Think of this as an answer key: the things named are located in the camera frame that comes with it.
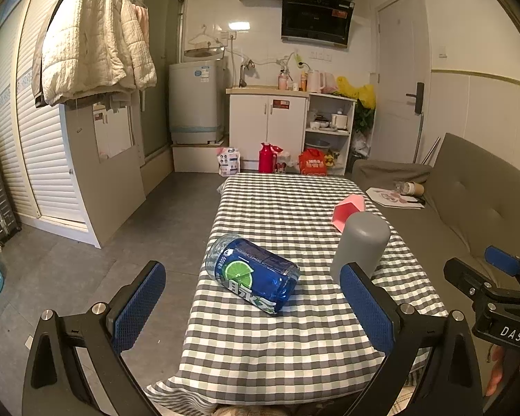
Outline white platform step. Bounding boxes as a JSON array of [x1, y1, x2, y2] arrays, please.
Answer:
[[172, 138, 228, 173]]

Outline blue plastic bottle lime label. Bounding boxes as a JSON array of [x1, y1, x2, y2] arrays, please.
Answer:
[[205, 233, 301, 315]]

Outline red shopping bag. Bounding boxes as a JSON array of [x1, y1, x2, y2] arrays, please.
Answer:
[[297, 148, 330, 176]]

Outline red thermos jug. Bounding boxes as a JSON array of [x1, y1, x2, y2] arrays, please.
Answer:
[[259, 141, 284, 173]]

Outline white washing machine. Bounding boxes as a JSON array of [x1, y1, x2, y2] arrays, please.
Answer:
[[168, 46, 227, 145]]

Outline printed paper sheet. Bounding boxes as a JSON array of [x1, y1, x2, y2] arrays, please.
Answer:
[[366, 187, 426, 210]]

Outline yellow plastic bag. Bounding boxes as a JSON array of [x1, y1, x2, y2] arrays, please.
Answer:
[[335, 75, 377, 112]]

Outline frosted glass door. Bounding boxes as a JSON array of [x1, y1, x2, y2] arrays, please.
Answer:
[[140, 0, 187, 162]]

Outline grey white checkered tablecloth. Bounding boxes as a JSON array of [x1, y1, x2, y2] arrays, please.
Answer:
[[145, 173, 450, 416]]

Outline black range hood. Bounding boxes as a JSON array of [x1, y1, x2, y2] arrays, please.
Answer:
[[280, 0, 356, 49]]

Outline pink cup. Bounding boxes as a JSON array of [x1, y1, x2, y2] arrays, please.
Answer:
[[332, 194, 365, 233]]

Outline person's right hand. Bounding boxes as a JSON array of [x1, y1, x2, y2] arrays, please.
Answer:
[[486, 346, 520, 398]]

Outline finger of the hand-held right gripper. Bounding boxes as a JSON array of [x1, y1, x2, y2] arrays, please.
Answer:
[[484, 245, 520, 291], [443, 258, 499, 302]]

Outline white leaning board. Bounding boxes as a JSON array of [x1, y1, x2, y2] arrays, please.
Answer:
[[59, 94, 147, 244]]

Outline white pink detergent pouch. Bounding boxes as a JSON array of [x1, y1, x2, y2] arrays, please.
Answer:
[[216, 146, 242, 176]]

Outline metal poles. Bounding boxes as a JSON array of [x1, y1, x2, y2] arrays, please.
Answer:
[[415, 112, 442, 166]]

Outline white padded jacket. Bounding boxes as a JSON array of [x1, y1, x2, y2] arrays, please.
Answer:
[[31, 0, 158, 107]]

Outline black door handle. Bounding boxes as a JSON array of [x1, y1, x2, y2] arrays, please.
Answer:
[[406, 81, 426, 116]]

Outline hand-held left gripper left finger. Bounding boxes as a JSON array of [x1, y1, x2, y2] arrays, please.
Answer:
[[21, 261, 167, 416]]

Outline metal faucet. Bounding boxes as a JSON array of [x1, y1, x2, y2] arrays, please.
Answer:
[[239, 58, 254, 88]]

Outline grey fabric sofa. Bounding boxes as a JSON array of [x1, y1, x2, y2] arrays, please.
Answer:
[[351, 132, 520, 404]]

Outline white sink cabinet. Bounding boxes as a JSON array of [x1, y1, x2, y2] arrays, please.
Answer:
[[226, 87, 310, 174]]

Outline pink garment on hanger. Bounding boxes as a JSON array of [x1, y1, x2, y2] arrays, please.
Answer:
[[132, 2, 150, 41]]

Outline white open shelf unit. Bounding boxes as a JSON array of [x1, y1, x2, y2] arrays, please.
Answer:
[[304, 93, 357, 174]]

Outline white clothes hanger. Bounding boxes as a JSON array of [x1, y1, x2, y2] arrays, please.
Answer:
[[187, 23, 224, 46]]

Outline grey cup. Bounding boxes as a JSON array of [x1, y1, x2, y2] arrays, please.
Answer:
[[331, 212, 391, 281]]

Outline white shutter wardrobe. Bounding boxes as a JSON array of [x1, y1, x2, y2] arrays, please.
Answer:
[[0, 0, 103, 249]]

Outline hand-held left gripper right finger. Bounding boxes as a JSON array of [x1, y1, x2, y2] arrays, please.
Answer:
[[340, 262, 486, 416]]

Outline white door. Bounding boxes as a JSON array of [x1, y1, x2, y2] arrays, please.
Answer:
[[374, 0, 432, 166]]

